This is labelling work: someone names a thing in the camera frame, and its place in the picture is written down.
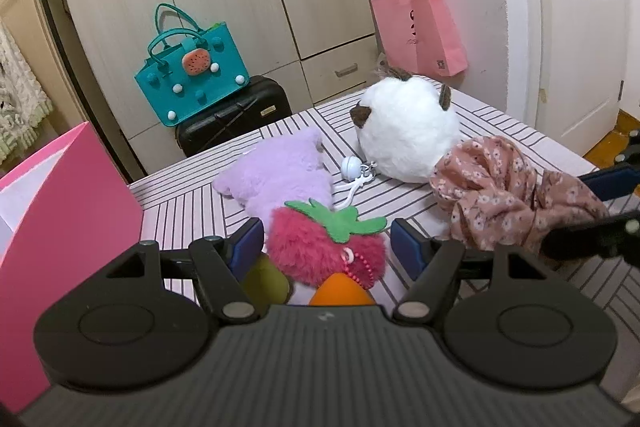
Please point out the cream knitted cardigan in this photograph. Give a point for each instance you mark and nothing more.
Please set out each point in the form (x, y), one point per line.
(24, 104)

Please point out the pink cardboard box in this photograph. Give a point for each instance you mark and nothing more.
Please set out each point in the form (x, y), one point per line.
(65, 213)

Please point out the pink tote bag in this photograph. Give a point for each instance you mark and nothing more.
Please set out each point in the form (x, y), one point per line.
(420, 36)

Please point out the purple plush toy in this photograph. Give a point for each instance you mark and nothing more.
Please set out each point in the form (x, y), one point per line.
(277, 170)

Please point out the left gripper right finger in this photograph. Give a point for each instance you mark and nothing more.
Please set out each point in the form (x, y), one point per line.
(432, 266)

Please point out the white door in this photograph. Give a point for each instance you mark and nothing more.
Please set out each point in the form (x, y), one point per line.
(567, 61)

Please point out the white bell keychain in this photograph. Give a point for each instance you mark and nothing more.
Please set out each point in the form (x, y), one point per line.
(355, 173)

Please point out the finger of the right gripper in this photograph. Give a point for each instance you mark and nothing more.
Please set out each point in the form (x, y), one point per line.
(613, 182)
(607, 238)

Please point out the red strawberry plush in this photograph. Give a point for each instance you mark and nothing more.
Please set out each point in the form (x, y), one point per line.
(309, 242)

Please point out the white round plush toy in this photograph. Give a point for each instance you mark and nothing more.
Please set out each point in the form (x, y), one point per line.
(405, 124)

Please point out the teal felt handbag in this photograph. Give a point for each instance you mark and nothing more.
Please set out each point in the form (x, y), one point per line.
(188, 68)

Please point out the striped tablecloth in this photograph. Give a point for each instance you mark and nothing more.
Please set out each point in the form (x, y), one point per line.
(180, 204)

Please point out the black suitcase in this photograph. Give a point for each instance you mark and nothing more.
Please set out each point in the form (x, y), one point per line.
(261, 103)

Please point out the orange plush ball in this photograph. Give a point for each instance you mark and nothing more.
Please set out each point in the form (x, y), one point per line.
(339, 290)

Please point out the pink floral scrunchie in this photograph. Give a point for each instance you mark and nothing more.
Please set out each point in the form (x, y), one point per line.
(494, 196)

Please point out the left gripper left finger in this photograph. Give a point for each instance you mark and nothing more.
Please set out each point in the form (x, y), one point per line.
(220, 264)

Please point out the green plush ball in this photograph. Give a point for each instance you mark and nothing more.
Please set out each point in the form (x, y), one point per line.
(265, 284)

